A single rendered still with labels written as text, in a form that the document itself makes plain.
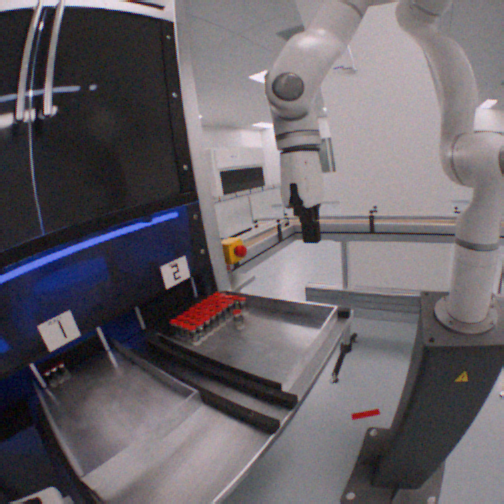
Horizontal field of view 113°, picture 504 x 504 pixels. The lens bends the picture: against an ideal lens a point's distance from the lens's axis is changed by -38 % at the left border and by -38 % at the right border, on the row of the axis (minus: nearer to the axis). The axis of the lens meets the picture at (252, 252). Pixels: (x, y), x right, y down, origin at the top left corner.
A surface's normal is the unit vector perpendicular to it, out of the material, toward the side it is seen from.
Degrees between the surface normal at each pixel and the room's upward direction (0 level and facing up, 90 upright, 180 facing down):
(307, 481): 0
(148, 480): 0
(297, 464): 0
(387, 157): 90
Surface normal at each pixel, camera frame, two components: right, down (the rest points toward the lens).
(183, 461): -0.16, -0.95
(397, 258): -0.56, 0.32
